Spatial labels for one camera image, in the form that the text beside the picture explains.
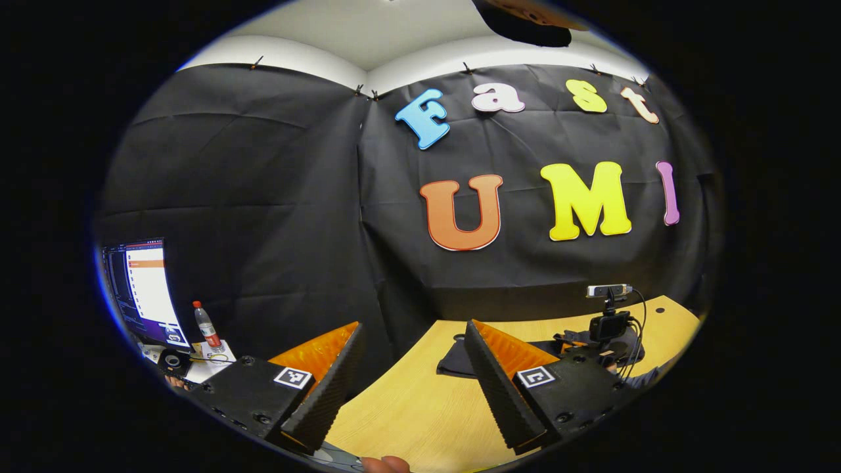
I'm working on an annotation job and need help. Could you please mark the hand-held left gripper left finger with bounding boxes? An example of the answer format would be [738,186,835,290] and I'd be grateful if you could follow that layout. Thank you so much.
[186,321,367,454]

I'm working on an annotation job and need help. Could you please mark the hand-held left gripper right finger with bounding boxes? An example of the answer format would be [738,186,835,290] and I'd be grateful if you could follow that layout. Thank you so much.
[463,319,636,450]

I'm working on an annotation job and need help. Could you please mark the black jeans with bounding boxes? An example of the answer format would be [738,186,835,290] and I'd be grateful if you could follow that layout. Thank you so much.
[437,330,648,382]

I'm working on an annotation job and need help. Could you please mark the black tripod stand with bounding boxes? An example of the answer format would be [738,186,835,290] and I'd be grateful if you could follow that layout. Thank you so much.
[552,297,646,369]

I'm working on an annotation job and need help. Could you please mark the red capped plastic bottle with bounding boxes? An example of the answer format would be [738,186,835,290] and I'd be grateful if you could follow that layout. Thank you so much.
[192,300,222,349]

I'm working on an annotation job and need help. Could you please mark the black tape roll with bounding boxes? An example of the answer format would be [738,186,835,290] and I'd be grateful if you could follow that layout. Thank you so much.
[158,348,193,376]

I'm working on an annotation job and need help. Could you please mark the black backdrop cloth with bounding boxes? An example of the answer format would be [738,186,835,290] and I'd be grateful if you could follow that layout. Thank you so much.
[92,62,723,395]

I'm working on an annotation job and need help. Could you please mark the computer monitor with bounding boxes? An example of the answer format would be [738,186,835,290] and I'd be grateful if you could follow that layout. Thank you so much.
[101,238,193,350]

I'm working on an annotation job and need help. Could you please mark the dark blurred object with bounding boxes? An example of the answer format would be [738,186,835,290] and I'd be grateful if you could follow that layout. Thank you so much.
[472,0,589,48]

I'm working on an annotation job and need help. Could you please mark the black webcam cable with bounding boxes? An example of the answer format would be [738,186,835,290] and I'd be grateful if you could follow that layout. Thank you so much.
[621,287,649,382]

